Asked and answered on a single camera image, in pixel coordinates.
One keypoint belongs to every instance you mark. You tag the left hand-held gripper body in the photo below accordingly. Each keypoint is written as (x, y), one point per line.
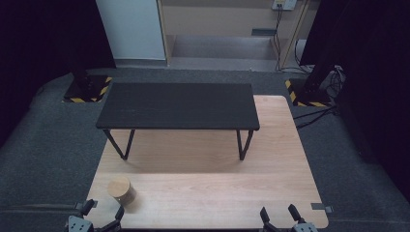
(76, 224)

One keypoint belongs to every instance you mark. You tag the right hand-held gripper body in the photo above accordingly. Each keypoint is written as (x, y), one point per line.
(305, 227)

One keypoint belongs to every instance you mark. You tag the round wooden canister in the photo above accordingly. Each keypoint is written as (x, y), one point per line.
(121, 190)

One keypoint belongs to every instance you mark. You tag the grey tape strip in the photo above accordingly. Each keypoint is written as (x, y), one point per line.
(79, 205)
(319, 207)

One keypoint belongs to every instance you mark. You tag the stand base with hazard tape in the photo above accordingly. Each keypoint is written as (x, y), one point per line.
(86, 91)
(310, 94)

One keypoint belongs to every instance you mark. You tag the black low shelf table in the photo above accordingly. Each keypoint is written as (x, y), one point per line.
(179, 106)

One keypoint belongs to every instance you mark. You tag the dark curtain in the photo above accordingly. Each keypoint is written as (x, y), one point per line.
(374, 80)
(38, 48)

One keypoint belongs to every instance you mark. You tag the grey label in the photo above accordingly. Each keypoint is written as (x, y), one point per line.
(263, 32)

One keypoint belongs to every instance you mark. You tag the white cabinet panel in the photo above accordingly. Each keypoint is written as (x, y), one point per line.
(132, 29)

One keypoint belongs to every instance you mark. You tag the light wooden shelf unit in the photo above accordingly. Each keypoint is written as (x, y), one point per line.
(222, 19)

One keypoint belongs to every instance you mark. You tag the white power strip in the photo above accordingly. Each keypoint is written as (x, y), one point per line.
(284, 4)

